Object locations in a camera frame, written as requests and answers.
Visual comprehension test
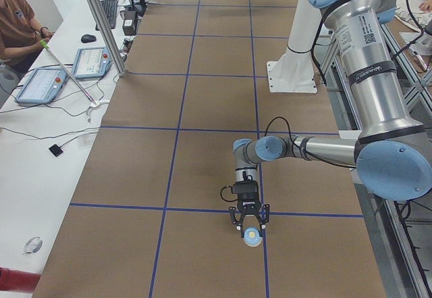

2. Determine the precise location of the metal rod green tip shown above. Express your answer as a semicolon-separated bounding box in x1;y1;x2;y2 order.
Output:
40;40;98;107

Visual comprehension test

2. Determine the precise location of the aluminium frame post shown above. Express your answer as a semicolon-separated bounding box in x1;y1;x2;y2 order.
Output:
87;0;126;77

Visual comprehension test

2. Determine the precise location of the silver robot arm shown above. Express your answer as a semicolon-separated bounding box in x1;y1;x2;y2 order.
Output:
229;0;431;247

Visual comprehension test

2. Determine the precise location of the small black square pad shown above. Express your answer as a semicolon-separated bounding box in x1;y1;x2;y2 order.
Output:
49;144;63;157

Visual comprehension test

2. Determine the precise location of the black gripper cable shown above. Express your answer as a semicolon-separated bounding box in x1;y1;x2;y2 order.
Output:
220;184;238;204

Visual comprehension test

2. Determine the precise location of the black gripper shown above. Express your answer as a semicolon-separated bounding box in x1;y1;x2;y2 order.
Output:
229;181;270;239

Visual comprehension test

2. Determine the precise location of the black computer mouse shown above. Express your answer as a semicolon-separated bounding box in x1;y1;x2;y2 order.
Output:
80;34;97;43

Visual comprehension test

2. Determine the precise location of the blue teach pendant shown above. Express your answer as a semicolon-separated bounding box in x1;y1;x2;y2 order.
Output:
72;47;113;79
15;68;68;105

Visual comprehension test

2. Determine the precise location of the black box with label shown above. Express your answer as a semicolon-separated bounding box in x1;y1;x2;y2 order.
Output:
122;11;137;36

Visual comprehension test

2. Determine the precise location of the black keyboard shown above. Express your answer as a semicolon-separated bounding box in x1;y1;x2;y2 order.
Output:
100;0;117;29

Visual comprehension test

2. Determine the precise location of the near blue teach pendant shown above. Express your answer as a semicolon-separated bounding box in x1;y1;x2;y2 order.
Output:
15;68;68;105

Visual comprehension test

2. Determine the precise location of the far blue teach pendant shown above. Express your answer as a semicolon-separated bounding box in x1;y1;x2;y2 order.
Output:
72;47;113;79

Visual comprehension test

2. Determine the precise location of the red fire extinguisher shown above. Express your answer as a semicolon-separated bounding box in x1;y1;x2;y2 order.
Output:
1;267;41;293

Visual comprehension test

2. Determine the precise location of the person in brown shirt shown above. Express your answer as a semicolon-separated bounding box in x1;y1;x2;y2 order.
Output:
1;0;54;74

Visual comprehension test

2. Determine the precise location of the blue desk bell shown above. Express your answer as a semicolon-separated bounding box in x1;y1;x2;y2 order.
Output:
243;227;263;247

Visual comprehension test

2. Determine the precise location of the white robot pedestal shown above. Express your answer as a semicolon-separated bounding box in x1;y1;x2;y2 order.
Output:
267;0;321;93

